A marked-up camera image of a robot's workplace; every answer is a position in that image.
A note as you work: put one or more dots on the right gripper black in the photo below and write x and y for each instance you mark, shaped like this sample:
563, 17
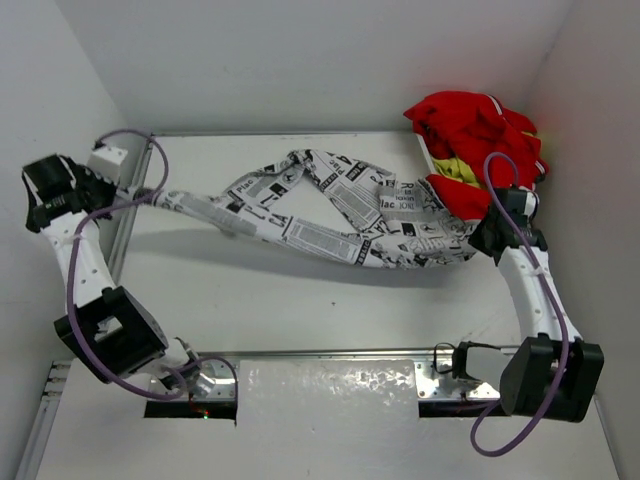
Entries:
476, 239

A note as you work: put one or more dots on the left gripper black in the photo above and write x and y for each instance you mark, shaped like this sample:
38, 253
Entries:
89, 176

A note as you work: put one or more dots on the newspaper print trousers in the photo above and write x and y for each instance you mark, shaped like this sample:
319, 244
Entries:
333, 207

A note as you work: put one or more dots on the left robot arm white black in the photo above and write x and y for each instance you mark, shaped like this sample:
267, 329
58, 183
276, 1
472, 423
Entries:
105, 327

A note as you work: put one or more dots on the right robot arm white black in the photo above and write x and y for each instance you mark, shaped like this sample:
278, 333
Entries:
553, 359

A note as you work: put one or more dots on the red trousers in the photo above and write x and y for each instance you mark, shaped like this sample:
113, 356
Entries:
449, 113

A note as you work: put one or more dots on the white front cover board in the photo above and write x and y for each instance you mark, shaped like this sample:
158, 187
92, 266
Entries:
309, 420

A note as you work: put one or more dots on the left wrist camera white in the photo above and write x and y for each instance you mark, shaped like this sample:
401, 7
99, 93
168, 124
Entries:
109, 162

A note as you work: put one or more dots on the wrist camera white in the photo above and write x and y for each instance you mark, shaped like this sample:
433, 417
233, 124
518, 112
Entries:
109, 162
524, 202

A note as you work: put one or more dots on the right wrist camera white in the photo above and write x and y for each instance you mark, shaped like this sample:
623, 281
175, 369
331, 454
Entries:
524, 202

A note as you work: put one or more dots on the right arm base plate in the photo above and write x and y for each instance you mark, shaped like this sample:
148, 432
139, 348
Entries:
438, 387

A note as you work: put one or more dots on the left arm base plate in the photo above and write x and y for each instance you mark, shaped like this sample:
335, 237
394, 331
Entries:
204, 379

